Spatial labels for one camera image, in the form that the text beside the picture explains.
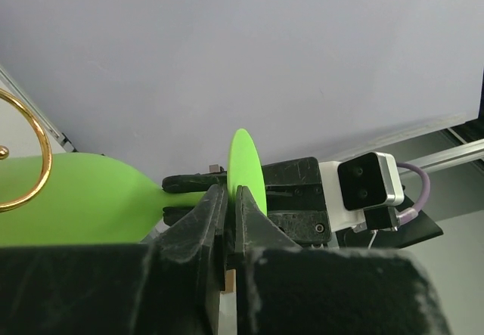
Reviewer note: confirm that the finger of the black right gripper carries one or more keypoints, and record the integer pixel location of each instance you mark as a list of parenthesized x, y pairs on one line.
[(179, 184), (172, 214)]

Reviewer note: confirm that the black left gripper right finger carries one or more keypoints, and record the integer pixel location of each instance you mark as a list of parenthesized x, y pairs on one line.
[(285, 289)]

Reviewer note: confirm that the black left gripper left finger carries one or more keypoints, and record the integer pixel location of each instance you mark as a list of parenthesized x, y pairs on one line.
[(171, 285)]

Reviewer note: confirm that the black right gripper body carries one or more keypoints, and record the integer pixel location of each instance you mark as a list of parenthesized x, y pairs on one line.
[(295, 200)]

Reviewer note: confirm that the green wine glass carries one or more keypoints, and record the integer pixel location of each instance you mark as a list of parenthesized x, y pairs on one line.
[(92, 199)]

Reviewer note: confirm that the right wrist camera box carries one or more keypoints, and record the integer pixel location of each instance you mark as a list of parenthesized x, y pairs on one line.
[(365, 182)]

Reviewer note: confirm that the gold wire wine glass rack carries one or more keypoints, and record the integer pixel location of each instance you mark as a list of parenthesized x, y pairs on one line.
[(23, 178)]

